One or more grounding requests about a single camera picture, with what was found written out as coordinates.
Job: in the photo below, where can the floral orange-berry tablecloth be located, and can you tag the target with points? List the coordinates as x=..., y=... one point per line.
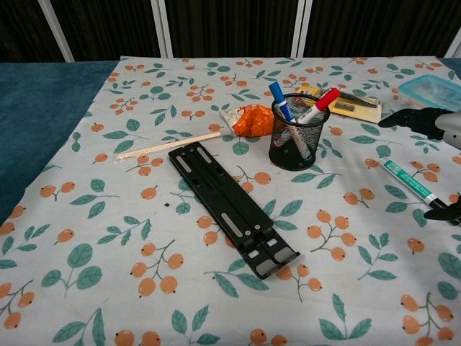
x=108, y=223

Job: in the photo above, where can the red-capped whiteboard marker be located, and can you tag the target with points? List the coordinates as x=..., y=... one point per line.
x=326, y=100

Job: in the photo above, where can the blue-capped whiteboard marker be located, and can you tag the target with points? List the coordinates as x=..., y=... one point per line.
x=279, y=95

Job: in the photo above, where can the green pen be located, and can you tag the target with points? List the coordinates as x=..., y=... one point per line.
x=408, y=180

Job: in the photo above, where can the orange snack packet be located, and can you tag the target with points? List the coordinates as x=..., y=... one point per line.
x=252, y=120

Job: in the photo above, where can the yellow razor blister pack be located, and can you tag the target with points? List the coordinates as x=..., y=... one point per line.
x=354, y=108

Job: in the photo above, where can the teal table cover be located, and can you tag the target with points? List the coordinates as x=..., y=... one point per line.
x=39, y=119

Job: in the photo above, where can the black folding laptop stand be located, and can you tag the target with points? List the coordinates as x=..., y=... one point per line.
x=219, y=202

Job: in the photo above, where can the right silver-black robot hand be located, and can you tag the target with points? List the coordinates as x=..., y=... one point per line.
x=425, y=120

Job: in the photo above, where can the black mesh pen holder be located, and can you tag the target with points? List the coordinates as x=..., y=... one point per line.
x=288, y=156

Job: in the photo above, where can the wrapped wooden chopsticks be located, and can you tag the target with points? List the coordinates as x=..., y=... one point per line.
x=165, y=146

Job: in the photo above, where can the white partition frame post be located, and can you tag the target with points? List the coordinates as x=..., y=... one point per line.
x=454, y=48
x=55, y=30
x=299, y=29
x=162, y=29

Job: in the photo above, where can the clear blue-lidded plastic box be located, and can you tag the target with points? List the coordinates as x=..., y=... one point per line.
x=432, y=90

